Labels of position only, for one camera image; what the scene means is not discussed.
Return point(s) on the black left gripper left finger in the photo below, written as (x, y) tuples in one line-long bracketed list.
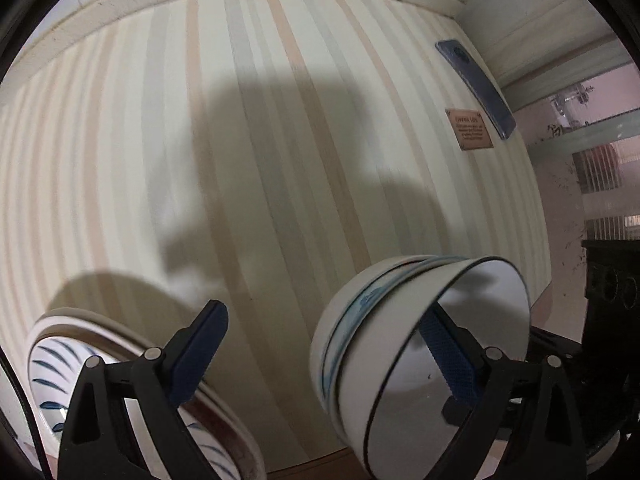
[(98, 439)]

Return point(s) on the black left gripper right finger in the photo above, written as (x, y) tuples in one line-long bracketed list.
[(567, 411)]

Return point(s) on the blue striped white plate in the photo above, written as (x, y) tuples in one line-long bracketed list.
[(59, 345)]

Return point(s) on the white bowl dark rim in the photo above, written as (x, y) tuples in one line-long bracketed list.
[(400, 369)]

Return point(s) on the white bowl blue pattern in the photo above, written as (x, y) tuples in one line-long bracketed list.
[(350, 329)]

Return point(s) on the brown label patch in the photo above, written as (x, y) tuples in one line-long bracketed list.
[(469, 129)]

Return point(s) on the striped table cloth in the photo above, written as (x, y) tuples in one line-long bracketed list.
[(258, 152)]

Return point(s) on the blue smartphone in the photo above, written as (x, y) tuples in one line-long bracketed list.
[(480, 85)]

